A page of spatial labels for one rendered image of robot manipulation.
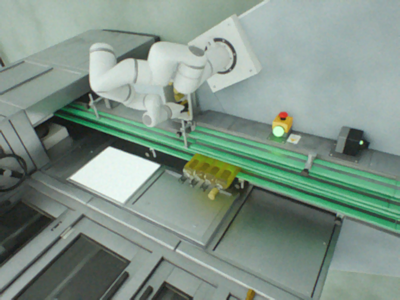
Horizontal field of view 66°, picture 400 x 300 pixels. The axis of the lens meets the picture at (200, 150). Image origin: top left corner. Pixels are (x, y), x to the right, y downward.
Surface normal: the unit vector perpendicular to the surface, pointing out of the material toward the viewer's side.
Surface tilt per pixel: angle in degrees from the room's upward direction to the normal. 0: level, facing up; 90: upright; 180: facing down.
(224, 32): 5
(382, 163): 90
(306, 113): 0
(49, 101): 90
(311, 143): 90
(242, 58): 5
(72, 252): 90
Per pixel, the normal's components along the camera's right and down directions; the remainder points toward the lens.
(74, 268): -0.09, -0.77
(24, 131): 0.85, 0.27
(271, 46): -0.52, 0.57
